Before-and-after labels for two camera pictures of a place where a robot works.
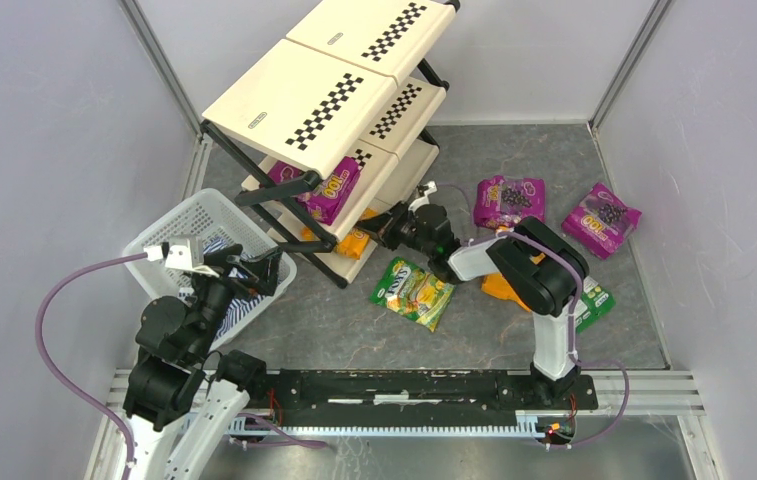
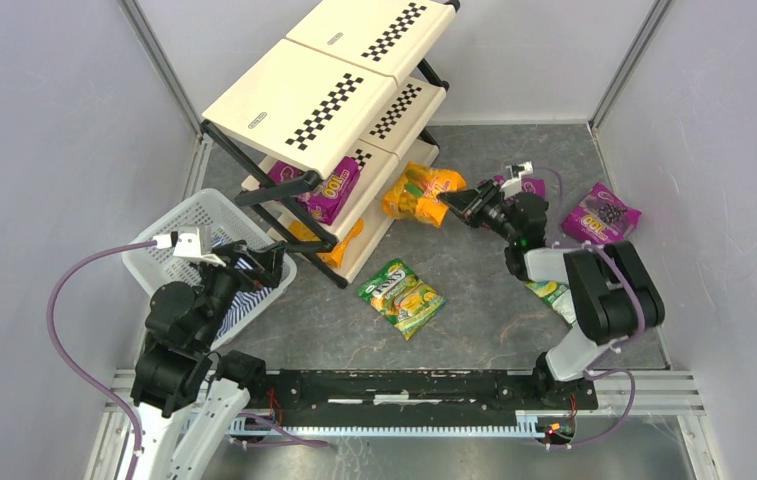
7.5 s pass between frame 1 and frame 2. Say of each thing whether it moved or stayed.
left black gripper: stayed
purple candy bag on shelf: stayed
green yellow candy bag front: moved
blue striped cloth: stayed
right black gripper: moved
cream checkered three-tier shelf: stayed
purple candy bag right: stayed
